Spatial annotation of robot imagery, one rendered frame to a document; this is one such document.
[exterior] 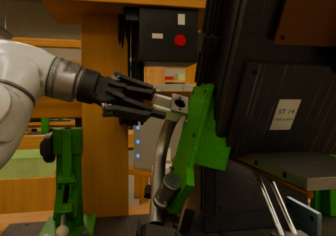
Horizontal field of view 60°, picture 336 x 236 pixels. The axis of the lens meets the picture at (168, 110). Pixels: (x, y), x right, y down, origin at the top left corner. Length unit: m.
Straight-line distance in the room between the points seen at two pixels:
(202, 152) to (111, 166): 0.42
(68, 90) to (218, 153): 0.33
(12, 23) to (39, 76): 10.64
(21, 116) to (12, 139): 0.04
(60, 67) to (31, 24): 10.49
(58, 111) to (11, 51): 0.40
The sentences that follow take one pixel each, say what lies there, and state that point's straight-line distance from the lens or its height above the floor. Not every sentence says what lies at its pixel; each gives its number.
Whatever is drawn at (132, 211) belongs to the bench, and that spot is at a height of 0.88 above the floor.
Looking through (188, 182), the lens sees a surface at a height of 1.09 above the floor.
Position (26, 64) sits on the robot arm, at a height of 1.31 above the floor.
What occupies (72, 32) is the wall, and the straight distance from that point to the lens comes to 10.87.
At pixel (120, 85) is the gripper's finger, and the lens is 0.67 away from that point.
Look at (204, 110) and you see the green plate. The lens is 0.56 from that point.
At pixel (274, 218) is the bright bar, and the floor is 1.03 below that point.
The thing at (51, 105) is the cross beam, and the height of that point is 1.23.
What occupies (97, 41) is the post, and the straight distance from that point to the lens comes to 0.93.
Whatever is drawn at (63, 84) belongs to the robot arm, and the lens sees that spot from 0.64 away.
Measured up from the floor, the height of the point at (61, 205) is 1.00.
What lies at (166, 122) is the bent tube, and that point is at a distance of 0.70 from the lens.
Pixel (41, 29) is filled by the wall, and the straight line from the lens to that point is 11.03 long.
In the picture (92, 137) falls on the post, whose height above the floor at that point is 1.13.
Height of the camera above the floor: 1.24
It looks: 2 degrees down
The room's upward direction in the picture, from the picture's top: straight up
